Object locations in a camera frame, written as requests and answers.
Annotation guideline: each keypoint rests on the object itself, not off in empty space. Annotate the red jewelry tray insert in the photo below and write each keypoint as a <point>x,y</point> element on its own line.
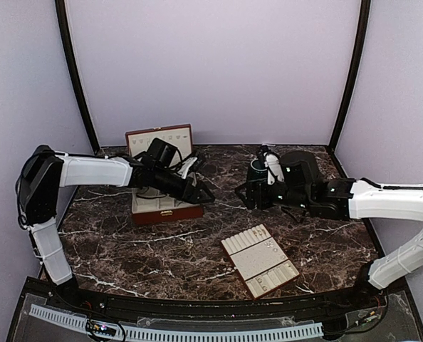
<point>261,263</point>

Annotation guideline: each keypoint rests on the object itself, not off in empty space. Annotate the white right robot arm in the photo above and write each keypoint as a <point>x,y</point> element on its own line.
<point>348,198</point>

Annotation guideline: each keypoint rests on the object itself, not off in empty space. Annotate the black front table rail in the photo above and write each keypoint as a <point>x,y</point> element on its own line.
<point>327,305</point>

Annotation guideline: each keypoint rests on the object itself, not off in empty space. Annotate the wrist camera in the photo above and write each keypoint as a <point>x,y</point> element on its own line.
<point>295,168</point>
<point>165,156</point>

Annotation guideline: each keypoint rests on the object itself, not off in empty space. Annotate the left black frame post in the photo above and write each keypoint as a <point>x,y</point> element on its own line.
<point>66,38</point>

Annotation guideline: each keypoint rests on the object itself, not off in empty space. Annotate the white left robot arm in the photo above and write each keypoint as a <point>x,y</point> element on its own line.
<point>47,171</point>

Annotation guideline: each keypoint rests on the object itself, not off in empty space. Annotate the dark green mug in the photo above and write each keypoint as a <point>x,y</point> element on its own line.
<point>257,172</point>

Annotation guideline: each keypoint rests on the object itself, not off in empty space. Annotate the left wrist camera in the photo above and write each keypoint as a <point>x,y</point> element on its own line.
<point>165,156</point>

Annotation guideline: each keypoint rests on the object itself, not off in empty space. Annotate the right black frame post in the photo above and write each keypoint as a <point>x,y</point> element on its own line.
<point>358,46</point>

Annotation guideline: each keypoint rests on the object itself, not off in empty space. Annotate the red jewelry box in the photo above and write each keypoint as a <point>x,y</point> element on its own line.
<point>158,197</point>

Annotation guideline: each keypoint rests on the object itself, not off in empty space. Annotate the black frame post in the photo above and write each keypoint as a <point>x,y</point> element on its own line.
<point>358,46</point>
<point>66,38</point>

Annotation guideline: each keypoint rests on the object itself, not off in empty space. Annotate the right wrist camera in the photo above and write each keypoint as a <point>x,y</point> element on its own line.
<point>295,168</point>

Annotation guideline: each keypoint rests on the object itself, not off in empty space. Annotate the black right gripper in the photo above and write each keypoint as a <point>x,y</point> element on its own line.
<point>252,189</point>

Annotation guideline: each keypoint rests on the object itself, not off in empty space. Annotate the white slotted cable duct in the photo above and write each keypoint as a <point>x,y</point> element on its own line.
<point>162,330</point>

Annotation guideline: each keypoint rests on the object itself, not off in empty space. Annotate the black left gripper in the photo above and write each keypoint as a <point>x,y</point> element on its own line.
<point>195,194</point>

